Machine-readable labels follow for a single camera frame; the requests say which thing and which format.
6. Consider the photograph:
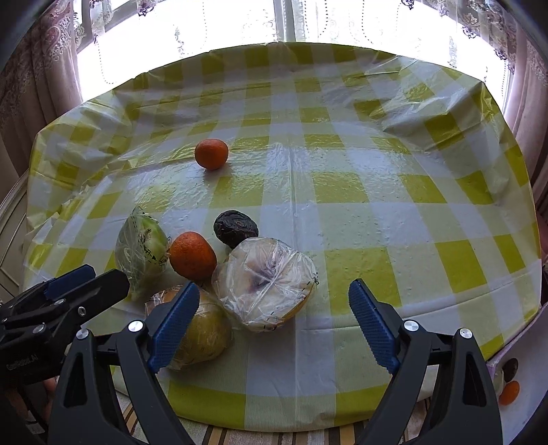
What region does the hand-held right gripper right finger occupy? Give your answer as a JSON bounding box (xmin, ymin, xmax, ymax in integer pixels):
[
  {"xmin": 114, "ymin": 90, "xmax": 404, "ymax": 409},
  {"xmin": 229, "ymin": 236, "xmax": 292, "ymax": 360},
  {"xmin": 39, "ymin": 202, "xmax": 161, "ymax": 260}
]
[{"xmin": 348, "ymin": 278, "xmax": 503, "ymax": 445}]

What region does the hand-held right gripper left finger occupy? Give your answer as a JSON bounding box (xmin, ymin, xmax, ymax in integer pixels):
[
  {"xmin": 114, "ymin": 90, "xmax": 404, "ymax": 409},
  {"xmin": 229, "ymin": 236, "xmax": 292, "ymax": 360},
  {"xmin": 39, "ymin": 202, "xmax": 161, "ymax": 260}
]
[{"xmin": 47, "ymin": 280, "xmax": 202, "ymax": 445}]

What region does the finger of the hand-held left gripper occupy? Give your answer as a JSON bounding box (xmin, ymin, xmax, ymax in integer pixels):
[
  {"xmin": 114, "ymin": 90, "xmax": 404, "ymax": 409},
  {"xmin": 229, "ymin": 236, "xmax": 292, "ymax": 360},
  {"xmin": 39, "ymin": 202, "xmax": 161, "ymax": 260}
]
[
  {"xmin": 0, "ymin": 264, "xmax": 97, "ymax": 330},
  {"xmin": 9, "ymin": 269, "xmax": 130, "ymax": 348}
]

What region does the plastic-wrapped yellow pear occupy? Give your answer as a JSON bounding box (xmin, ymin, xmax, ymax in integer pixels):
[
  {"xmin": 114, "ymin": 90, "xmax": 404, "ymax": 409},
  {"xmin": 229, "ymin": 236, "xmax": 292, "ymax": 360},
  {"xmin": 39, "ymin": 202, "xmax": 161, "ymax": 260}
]
[{"xmin": 146, "ymin": 289, "xmax": 234, "ymax": 371}]

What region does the orange mandarin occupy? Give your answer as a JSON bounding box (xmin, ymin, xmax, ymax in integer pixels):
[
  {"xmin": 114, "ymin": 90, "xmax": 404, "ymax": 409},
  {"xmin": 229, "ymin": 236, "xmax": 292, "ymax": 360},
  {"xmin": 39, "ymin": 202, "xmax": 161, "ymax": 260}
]
[
  {"xmin": 499, "ymin": 380, "xmax": 521, "ymax": 406},
  {"xmin": 169, "ymin": 231, "xmax": 217, "ymax": 281},
  {"xmin": 195, "ymin": 139, "xmax": 229, "ymax": 170}
]

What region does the plastic-wrapped tan pear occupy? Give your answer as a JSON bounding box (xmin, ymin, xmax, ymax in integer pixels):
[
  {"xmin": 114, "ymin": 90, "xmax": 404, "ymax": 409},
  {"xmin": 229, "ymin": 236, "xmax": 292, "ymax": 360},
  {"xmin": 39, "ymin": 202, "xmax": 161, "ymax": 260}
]
[{"xmin": 212, "ymin": 237, "xmax": 318, "ymax": 333}]

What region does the purple-rimmed white cardboard box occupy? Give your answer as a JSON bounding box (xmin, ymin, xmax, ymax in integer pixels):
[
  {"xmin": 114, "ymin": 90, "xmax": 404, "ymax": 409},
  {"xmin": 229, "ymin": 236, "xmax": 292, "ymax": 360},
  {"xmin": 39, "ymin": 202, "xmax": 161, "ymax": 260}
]
[{"xmin": 486, "ymin": 317, "xmax": 548, "ymax": 445}]

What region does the cream carved cabinet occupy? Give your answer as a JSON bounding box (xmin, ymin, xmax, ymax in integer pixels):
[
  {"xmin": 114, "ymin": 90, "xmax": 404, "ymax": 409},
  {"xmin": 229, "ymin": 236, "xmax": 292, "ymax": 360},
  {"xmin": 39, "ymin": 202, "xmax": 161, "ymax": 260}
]
[{"xmin": 0, "ymin": 171, "xmax": 30, "ymax": 292}]

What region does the yellow checked plastic tablecloth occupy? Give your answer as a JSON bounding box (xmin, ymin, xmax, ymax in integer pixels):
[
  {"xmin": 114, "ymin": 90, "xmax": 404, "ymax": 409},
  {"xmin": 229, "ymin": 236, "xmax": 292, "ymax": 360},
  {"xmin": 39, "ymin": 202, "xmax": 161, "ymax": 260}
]
[{"xmin": 23, "ymin": 40, "xmax": 540, "ymax": 431}]

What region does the pink paisley curtain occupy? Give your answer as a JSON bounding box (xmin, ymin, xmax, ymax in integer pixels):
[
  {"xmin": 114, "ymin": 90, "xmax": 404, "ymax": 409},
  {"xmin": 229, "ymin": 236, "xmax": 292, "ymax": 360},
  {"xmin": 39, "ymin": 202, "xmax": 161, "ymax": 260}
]
[{"xmin": 501, "ymin": 0, "xmax": 548, "ymax": 180}]

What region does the white lace curtain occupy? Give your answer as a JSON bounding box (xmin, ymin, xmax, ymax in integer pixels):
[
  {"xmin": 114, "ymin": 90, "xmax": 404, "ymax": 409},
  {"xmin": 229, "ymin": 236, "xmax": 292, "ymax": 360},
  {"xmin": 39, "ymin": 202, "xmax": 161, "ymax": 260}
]
[{"xmin": 77, "ymin": 0, "xmax": 514, "ymax": 86}]

